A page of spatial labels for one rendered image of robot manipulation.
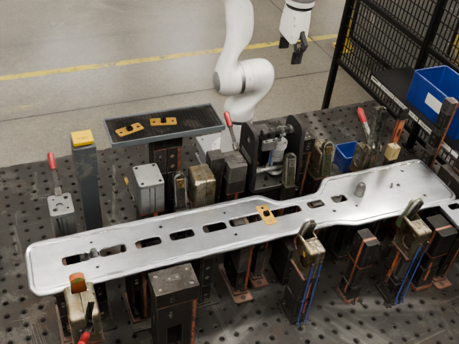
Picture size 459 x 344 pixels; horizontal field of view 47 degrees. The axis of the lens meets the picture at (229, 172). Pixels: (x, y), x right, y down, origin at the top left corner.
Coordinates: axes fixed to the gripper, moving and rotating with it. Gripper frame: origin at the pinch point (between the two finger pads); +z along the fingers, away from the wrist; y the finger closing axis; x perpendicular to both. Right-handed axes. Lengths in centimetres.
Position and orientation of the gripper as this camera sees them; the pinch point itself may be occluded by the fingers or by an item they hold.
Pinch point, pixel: (289, 52)
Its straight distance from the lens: 164.7
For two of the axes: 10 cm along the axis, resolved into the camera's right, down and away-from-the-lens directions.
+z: -1.0, 7.4, 6.7
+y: 3.2, 6.6, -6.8
